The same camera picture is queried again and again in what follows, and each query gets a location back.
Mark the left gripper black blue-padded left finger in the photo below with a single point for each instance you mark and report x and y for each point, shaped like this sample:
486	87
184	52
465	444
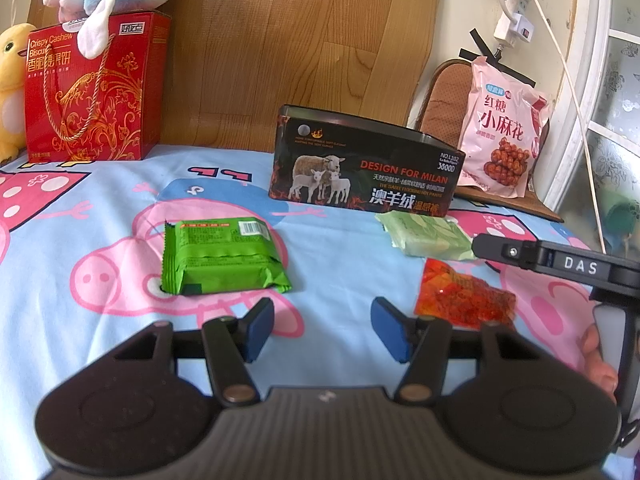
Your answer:
229	344

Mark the white power adapter plug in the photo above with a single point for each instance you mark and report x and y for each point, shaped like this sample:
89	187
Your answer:
509	32

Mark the yellow duck plush toy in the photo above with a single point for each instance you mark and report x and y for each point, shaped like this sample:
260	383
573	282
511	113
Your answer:
14	44

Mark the pink twisted dough snack bag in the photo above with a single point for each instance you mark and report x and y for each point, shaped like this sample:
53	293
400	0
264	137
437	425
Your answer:
501	132

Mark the red spicy snack packet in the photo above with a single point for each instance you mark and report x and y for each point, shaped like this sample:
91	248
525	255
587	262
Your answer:
462	299

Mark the light green snack packet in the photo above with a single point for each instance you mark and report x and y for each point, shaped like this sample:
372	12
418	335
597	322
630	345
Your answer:
426	237

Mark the brown seat cushion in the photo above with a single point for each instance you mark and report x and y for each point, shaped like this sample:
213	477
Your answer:
441	116

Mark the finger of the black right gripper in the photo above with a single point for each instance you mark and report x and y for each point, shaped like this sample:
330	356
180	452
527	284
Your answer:
532	255

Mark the black sheep print tin box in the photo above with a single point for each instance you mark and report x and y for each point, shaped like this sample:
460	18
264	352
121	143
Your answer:
345	161

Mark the bright green snack packet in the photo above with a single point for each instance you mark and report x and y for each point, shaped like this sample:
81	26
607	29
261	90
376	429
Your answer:
212	256

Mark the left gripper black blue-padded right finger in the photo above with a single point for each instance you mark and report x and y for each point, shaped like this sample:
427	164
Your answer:
421	343

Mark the red cashew biscuit gift box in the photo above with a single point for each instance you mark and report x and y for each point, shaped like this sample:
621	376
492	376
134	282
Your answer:
108	108

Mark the wooden headboard panel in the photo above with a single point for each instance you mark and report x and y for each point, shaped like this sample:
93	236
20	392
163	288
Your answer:
231	64

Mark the person's hand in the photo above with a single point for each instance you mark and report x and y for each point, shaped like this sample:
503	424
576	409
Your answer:
596	369

